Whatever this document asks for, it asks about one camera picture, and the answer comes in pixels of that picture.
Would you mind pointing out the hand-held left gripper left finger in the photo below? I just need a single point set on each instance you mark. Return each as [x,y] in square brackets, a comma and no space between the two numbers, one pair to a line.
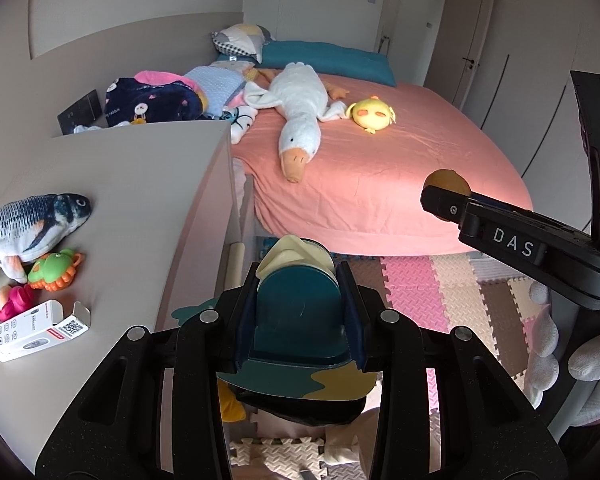
[243,325]

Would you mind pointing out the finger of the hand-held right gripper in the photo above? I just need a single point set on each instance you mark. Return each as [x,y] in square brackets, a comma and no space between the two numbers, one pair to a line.
[445,205]

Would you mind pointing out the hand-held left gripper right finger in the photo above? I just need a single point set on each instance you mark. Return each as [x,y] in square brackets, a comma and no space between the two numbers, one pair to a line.
[356,325]

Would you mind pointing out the orange round toy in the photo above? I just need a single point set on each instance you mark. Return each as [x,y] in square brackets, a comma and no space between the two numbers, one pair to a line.
[449,180]

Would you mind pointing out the dinosaur print storage basket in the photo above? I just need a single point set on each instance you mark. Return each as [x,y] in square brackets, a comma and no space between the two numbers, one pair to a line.
[295,320]

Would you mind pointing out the grey fish plush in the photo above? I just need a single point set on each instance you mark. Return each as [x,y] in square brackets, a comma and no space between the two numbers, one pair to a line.
[35,225]

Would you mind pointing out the person's right hand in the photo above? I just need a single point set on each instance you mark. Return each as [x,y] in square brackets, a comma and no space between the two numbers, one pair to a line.
[597,375]

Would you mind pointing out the beige padded bumper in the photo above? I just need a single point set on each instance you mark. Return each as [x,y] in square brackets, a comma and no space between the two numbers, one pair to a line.
[235,270]

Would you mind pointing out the bed with pink sheet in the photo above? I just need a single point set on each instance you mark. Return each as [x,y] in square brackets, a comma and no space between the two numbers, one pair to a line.
[405,140]

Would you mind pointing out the yellow star plush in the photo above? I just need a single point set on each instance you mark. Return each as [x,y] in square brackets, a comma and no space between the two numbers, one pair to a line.
[231,405]

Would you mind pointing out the foam puzzle floor mat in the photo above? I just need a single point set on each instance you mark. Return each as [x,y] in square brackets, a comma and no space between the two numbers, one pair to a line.
[460,300]

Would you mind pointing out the yellow chick plush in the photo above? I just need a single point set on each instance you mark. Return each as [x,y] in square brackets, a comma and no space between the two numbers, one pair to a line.
[372,114]

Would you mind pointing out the white door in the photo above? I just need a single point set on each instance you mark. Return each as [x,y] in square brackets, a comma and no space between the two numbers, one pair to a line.
[472,45]

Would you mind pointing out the white cabinet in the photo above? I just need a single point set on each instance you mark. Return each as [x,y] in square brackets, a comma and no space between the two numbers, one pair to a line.
[130,200]

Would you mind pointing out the white goose plush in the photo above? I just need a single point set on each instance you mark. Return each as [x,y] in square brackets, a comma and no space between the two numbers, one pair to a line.
[300,110]

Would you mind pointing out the teal long pillow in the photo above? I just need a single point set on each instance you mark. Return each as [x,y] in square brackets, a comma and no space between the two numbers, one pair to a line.
[330,57]

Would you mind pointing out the green orange frog toy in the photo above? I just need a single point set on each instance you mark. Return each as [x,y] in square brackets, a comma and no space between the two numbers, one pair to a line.
[55,267]

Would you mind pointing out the white face plush toy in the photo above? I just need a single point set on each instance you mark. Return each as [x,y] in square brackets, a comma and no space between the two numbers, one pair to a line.
[241,122]

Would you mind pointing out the white cardboard box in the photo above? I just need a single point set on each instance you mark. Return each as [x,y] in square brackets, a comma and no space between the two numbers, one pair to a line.
[30,332]

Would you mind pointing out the pink toy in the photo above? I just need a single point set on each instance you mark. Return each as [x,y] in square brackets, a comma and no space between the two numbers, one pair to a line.
[14,302]

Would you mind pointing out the white wardrobe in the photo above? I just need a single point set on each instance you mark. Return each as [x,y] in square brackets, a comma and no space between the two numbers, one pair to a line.
[330,0]

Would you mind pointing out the light blue blanket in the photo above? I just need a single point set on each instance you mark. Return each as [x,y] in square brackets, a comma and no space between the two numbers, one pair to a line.
[217,87]

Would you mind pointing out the navy printed blanket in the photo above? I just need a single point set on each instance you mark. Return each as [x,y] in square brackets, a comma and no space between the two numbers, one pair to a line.
[150,102]

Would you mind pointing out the small white cloth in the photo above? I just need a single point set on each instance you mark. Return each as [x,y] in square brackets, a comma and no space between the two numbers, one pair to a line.
[86,129]

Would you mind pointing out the grey yellow patterned pillow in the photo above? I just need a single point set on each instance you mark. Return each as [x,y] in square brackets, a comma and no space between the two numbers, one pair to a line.
[242,40]

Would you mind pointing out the pink cloth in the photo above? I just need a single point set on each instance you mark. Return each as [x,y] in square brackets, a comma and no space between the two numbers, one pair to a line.
[155,77]

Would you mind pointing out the black box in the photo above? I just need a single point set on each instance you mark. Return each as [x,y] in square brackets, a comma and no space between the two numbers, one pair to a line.
[80,110]

